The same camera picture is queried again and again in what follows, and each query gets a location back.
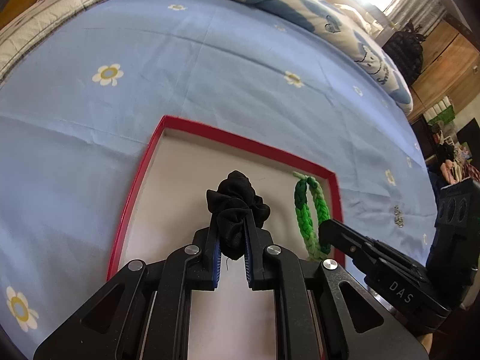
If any black velvet scrunchie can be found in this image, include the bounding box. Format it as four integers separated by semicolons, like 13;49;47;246
206;170;271;260

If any red shallow tray box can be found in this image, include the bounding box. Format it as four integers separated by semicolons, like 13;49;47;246
106;115;347;360

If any wooden wardrobe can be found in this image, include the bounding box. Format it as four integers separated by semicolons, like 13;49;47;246
408;19;479;123

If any blue floral bed sheet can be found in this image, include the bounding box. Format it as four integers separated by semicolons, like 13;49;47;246
1;0;437;358

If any black puffy bag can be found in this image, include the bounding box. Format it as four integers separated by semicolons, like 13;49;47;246
383;20;425;86

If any green braided bracelet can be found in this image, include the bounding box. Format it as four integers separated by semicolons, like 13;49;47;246
292;170;333;263

